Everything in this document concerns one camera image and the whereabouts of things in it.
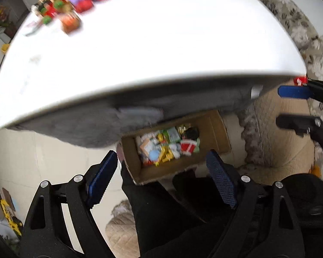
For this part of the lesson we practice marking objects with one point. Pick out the yellow toy excavator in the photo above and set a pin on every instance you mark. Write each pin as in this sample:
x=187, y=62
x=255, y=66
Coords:
x=12, y=219

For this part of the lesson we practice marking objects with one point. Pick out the cardboard box of toys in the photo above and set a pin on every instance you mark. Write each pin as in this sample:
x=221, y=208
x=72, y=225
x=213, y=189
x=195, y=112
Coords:
x=167, y=146

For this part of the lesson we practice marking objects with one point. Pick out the floral covered sofa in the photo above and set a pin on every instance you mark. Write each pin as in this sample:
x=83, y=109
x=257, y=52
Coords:
x=293, y=18

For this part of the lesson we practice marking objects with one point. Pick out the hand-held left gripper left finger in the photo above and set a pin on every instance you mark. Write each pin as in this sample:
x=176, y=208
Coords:
x=105, y=170

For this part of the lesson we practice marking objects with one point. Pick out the potted plant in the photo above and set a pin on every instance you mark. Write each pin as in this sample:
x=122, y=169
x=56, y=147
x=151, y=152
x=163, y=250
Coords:
x=1, y=18

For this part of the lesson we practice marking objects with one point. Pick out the pile of colourful small toys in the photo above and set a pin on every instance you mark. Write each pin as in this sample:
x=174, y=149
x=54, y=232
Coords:
x=70, y=8

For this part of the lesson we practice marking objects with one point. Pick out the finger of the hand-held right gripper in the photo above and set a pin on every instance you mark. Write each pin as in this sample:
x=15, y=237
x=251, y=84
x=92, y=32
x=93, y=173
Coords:
x=290, y=122
x=293, y=92

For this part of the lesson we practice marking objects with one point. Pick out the person's black trousers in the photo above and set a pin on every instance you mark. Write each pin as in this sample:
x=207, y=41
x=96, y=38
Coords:
x=164, y=215

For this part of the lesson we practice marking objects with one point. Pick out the yellow plastic object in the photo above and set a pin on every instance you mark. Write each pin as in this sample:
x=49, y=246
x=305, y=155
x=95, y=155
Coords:
x=4, y=47

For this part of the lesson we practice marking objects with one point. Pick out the beige quilted floor cushion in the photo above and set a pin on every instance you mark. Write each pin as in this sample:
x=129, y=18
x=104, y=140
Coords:
x=121, y=228

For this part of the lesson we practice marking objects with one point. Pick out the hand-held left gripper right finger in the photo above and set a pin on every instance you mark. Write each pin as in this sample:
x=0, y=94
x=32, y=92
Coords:
x=220, y=177

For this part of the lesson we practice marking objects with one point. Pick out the small orange object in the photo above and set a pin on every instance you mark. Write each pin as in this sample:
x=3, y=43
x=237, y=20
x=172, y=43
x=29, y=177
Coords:
x=315, y=170

